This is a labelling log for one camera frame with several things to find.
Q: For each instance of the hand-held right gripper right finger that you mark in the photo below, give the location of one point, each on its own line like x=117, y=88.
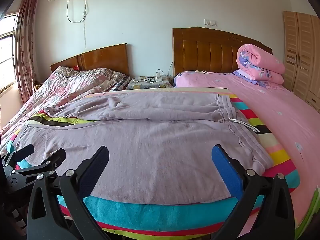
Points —
x=225, y=170

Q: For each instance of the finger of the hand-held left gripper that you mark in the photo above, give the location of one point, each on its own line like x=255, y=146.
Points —
x=53, y=158
x=23, y=153

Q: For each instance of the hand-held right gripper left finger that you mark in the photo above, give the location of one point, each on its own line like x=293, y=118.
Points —
x=99, y=165

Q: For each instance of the lilac pants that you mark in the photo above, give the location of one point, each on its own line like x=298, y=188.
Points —
x=150, y=142

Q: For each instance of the striped colourful blanket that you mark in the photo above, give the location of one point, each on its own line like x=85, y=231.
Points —
x=150, y=213

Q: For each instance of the floral pink quilt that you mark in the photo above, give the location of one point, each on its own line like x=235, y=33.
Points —
x=65, y=85

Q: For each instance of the checked bedsheet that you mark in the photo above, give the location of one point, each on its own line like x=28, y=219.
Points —
x=120, y=85

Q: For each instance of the pink bedsheet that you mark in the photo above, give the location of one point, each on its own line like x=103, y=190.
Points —
x=287, y=110

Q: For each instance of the nightstand with patterned cover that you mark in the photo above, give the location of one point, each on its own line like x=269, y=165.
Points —
x=140, y=85

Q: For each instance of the small red ornament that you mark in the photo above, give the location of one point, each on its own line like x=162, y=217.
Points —
x=76, y=67

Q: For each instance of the black glasses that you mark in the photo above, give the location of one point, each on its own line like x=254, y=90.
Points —
x=149, y=79

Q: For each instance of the barred window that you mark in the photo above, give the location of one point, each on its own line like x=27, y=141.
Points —
x=7, y=55

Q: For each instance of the floral red curtain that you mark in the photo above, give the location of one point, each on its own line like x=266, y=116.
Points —
x=26, y=50

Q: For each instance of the white charger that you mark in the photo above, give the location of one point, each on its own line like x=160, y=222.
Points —
x=158, y=77

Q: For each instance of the plain wooden headboard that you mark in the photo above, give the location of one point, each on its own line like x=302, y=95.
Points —
x=105, y=58

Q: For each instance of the pink patterned pillow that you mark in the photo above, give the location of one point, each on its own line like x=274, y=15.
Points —
x=260, y=62

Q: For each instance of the padded wooden headboard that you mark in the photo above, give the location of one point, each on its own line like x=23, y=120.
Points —
x=207, y=52

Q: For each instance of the light wooden wardrobe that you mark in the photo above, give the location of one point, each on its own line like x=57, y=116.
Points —
x=302, y=60

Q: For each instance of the white wall switch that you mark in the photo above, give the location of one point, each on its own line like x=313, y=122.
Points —
x=210, y=22

